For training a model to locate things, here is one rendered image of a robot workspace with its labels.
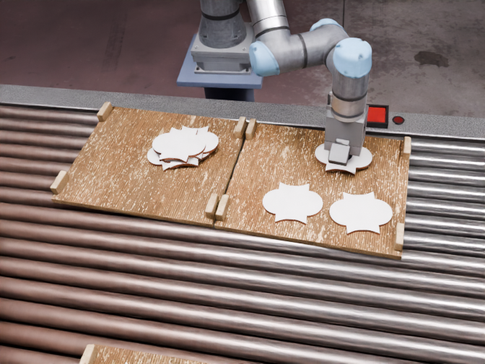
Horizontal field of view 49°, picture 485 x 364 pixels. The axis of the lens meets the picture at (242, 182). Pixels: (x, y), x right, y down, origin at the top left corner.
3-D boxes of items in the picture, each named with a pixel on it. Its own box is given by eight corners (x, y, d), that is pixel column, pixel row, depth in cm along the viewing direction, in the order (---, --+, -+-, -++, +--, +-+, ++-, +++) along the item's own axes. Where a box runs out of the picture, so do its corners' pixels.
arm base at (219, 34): (202, 23, 173) (198, -6, 166) (248, 23, 172) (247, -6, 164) (195, 48, 163) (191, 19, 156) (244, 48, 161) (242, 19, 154)
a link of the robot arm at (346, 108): (364, 105, 111) (325, 98, 113) (361, 120, 114) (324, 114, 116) (370, 82, 115) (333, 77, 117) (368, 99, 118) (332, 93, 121)
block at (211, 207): (212, 198, 124) (211, 191, 122) (219, 200, 124) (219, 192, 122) (205, 219, 121) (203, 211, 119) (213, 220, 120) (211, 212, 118)
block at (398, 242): (395, 227, 115) (396, 220, 113) (403, 229, 115) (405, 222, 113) (392, 250, 111) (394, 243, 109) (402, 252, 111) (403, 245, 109)
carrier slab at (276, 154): (252, 126, 142) (251, 122, 141) (409, 145, 133) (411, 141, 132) (214, 229, 120) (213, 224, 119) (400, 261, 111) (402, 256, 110)
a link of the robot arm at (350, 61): (361, 30, 109) (380, 53, 104) (357, 74, 117) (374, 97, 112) (326, 39, 108) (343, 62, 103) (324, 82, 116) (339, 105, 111)
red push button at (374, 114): (362, 110, 144) (362, 106, 143) (385, 111, 143) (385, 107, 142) (361, 124, 140) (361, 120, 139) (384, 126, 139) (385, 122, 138)
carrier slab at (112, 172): (110, 110, 152) (108, 105, 151) (249, 126, 143) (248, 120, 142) (52, 202, 130) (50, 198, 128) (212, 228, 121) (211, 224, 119)
